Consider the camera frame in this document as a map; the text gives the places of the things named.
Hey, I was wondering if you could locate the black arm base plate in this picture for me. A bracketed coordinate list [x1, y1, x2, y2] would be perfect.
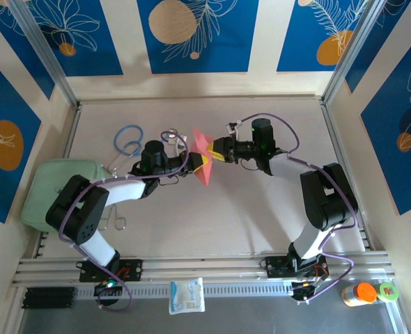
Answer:
[261, 255, 331, 279]
[77, 257, 144, 283]

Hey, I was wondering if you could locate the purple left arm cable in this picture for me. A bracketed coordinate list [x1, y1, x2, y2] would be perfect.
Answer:
[58, 130, 189, 312]

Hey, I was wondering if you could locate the aluminium table side rail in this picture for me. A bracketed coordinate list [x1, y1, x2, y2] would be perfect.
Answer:
[34, 104, 83, 260]
[320, 99, 375, 251]

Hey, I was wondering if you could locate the green-capped bottle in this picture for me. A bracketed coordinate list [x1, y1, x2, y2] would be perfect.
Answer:
[378, 281, 401, 302]

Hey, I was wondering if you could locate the aluminium frame post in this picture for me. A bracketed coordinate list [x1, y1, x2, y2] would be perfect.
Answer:
[322, 0, 384, 107]
[8, 0, 81, 107]

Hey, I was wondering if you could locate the blue floral wall panel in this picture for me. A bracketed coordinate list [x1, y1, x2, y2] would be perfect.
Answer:
[277, 0, 371, 73]
[137, 0, 261, 74]
[0, 0, 56, 101]
[344, 0, 411, 93]
[20, 0, 124, 78]
[360, 34, 411, 216]
[0, 50, 42, 224]

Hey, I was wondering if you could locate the pink cloth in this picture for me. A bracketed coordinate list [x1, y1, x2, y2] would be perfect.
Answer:
[190, 127, 215, 189]

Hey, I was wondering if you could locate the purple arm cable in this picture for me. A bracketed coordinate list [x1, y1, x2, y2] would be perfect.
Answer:
[58, 130, 189, 312]
[236, 111, 359, 304]

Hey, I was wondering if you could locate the white plastic gauze packet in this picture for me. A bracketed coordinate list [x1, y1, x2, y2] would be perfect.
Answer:
[169, 277, 206, 316]

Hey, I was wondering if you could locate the light green zip pouch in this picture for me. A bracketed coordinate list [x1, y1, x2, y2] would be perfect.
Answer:
[20, 159, 109, 234]

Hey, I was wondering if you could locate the black ribbed block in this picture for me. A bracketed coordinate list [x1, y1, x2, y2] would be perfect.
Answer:
[22, 287, 77, 310]

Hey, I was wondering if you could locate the blue stethoscope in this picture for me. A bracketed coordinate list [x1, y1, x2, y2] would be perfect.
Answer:
[109, 124, 178, 175]

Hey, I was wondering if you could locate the jar with orange lid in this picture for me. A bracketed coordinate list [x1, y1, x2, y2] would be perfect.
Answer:
[341, 282, 378, 307]

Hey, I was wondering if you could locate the black controller board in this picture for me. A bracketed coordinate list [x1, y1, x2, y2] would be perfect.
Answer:
[93, 280, 123, 307]
[290, 280, 320, 304]

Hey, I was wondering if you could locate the aluminium frame rail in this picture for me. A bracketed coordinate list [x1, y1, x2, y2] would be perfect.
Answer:
[12, 250, 396, 288]

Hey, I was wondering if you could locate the grey slotted cable duct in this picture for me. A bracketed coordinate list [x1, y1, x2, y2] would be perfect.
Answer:
[75, 282, 294, 300]

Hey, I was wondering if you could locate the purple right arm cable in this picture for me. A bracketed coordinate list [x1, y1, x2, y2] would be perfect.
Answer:
[236, 111, 359, 304]

